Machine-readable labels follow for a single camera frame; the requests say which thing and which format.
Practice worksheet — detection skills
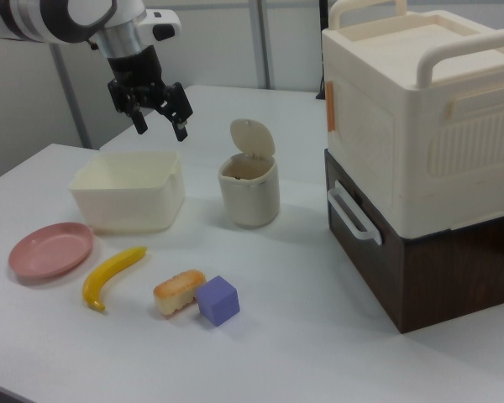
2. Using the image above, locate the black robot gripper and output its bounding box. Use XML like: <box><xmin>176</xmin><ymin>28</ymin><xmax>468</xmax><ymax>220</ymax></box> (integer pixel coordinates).
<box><xmin>108</xmin><ymin>44</ymin><xmax>194</xmax><ymax>143</ymax></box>

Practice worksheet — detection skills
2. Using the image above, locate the beige trash can lid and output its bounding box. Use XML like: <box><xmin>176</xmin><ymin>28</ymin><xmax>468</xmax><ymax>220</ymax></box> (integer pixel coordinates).
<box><xmin>228</xmin><ymin>118</ymin><xmax>276</xmax><ymax>160</ymax></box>

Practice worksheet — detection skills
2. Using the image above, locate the beige trash can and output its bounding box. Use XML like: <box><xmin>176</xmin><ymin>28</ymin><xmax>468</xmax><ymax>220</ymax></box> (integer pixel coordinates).
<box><xmin>217</xmin><ymin>153</ymin><xmax>281</xmax><ymax>229</ymax></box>

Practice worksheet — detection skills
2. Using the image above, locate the white plastic storage box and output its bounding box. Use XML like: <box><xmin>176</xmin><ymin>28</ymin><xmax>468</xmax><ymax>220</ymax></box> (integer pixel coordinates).
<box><xmin>68</xmin><ymin>149</ymin><xmax>186</xmax><ymax>234</ymax></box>

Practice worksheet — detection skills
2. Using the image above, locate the yellow banana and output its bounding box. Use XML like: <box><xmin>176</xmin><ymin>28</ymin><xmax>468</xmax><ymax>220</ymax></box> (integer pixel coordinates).
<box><xmin>81</xmin><ymin>245</ymin><xmax>149</xmax><ymax>312</ymax></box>

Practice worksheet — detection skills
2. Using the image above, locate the pink plate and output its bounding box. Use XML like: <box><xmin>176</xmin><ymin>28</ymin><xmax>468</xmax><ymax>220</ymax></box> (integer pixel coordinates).
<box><xmin>7</xmin><ymin>222</ymin><xmax>96</xmax><ymax>286</ymax></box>

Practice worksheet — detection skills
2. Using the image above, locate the toasted bread roll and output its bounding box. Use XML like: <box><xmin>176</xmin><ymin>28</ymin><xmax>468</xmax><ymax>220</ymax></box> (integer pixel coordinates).
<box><xmin>152</xmin><ymin>269</ymin><xmax>207</xmax><ymax>317</ymax></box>

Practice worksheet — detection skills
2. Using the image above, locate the purple cube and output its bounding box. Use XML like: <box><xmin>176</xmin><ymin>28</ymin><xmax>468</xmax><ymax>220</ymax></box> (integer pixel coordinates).
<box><xmin>194</xmin><ymin>275</ymin><xmax>240</xmax><ymax>328</ymax></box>

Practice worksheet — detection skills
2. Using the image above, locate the cream plastic carry box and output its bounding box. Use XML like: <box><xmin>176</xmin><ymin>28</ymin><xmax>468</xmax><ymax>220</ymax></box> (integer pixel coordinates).
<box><xmin>321</xmin><ymin>0</ymin><xmax>504</xmax><ymax>236</ymax></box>

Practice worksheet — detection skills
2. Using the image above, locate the white oven appliance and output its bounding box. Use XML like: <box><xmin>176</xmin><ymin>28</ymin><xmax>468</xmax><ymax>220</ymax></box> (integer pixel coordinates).
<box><xmin>323</xmin><ymin>149</ymin><xmax>504</xmax><ymax>335</ymax></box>

